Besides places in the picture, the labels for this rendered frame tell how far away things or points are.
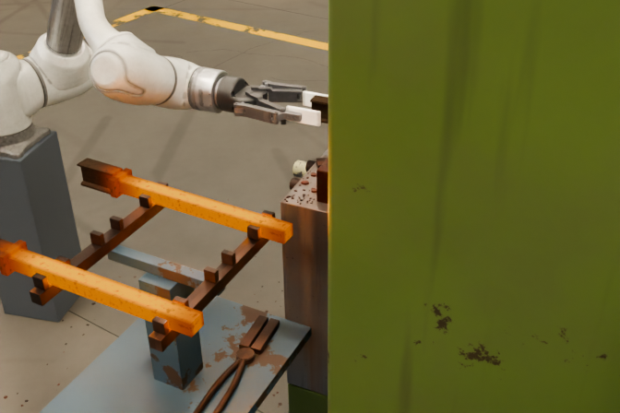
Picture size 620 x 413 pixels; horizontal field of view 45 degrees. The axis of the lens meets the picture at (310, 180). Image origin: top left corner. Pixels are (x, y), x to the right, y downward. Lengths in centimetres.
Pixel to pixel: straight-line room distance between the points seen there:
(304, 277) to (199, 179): 189
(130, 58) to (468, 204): 76
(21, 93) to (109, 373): 113
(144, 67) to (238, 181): 182
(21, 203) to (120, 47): 102
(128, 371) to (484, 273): 67
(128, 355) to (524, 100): 85
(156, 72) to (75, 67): 85
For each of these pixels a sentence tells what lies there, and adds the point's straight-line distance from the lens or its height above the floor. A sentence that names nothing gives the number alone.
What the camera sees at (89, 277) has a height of 97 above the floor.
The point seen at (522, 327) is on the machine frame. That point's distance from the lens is 95.
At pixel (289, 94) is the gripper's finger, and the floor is 100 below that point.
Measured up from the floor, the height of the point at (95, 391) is 70.
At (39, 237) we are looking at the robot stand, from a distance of 240.
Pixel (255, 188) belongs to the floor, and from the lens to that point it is 314.
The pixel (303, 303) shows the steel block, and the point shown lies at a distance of 143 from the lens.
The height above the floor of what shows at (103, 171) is 98.
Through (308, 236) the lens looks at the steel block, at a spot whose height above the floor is 85.
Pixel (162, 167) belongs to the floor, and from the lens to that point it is 336.
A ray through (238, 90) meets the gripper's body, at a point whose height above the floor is 101.
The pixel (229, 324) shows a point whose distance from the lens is 139.
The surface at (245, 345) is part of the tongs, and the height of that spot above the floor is 71.
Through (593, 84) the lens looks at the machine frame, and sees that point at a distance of 78.
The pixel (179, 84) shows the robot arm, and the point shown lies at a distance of 153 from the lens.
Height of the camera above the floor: 161
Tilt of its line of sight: 31 degrees down
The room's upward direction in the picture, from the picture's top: 1 degrees counter-clockwise
